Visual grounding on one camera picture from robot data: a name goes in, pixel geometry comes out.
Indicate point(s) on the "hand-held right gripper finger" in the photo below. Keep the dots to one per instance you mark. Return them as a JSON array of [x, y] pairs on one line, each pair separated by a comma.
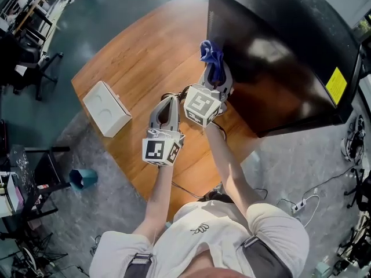
[[229, 82], [204, 81]]

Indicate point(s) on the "black swivel chair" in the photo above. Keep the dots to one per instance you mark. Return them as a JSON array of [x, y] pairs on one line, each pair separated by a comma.
[[365, 190]]

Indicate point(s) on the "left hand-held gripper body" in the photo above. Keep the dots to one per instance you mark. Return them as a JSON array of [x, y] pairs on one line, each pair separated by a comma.
[[156, 152]]

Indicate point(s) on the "large black monitor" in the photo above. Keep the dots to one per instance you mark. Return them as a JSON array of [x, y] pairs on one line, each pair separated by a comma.
[[290, 25]]

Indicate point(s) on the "person's left forearm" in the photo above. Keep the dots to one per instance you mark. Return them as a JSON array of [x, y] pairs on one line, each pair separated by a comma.
[[158, 201]]

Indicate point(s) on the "white power strip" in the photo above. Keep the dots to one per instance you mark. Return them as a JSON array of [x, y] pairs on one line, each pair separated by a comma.
[[298, 206]]

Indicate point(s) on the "small teal box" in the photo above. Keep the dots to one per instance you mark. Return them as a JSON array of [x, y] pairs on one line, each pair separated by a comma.
[[322, 268]]

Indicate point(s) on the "person's right forearm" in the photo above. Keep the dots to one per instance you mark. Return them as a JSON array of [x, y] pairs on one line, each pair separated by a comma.
[[229, 166]]

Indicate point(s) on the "black metal side table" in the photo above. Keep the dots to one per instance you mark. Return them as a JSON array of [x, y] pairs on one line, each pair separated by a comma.
[[43, 169]]

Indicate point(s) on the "black office chair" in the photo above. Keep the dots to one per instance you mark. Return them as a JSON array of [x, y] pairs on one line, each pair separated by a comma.
[[20, 56]]

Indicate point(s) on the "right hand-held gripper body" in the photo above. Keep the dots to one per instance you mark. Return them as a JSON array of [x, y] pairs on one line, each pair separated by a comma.
[[200, 104]]

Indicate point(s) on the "teal waste bin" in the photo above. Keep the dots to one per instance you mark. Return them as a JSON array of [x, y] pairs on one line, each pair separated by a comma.
[[85, 179]]

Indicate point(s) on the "white t-shirt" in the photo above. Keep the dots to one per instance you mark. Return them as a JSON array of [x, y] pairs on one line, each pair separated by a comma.
[[203, 236]]

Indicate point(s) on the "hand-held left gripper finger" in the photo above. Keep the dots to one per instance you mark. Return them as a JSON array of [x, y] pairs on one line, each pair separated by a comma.
[[176, 117], [154, 120]]

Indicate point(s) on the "white cardboard box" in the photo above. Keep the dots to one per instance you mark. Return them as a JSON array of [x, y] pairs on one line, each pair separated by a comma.
[[105, 109]]

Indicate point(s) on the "blue cleaning cloth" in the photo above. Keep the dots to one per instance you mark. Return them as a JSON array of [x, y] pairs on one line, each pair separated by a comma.
[[210, 54]]

